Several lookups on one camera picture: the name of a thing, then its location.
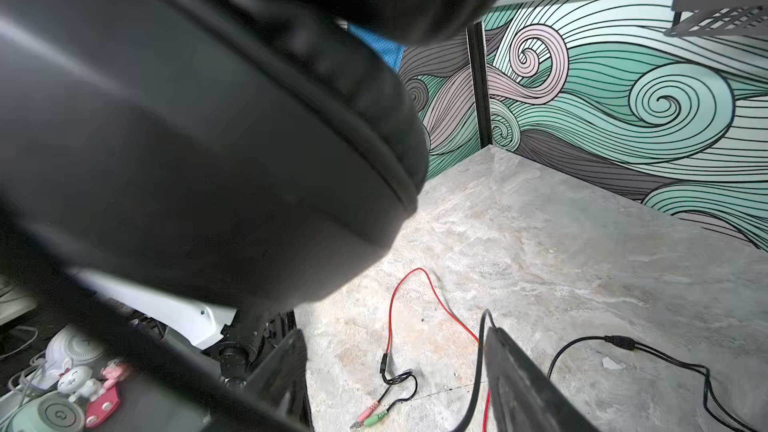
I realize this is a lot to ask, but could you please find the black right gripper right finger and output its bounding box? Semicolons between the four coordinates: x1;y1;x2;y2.
484;327;597;432

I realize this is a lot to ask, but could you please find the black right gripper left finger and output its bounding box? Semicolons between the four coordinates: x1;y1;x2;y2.
244;329;313;431

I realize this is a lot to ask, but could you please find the black blue gaming headset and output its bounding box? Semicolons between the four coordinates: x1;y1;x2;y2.
1;0;497;431

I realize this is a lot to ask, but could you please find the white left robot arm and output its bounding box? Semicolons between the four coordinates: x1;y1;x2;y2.
74;269;263;388

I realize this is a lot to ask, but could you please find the pink white toy figure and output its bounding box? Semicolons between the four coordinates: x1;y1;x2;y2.
57;359;131;429

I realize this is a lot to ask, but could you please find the red headphone cable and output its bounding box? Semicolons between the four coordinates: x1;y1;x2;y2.
349;267;493;432

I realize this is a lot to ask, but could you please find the black corner frame post left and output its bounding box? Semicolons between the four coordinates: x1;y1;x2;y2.
466;21;493;148

